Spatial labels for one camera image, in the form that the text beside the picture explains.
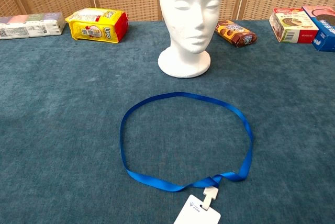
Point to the white badge card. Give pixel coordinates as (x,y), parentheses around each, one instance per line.
(193,213)

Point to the white foam mannequin head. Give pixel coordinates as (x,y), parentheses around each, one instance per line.
(188,25)

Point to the brown chocolate cookie box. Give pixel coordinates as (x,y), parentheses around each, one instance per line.
(235,35)

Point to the teal table cloth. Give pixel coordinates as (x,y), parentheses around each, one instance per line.
(65,116)

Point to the yellow Lipo biscuit bag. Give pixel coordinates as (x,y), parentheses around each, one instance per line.
(91,27)

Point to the white red cardboard box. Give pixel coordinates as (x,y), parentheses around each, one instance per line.
(293,27)

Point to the pastel tissue multipack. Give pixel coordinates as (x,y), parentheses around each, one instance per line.
(31,29)

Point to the pink blue Oreo box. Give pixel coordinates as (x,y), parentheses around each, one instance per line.
(324,38)

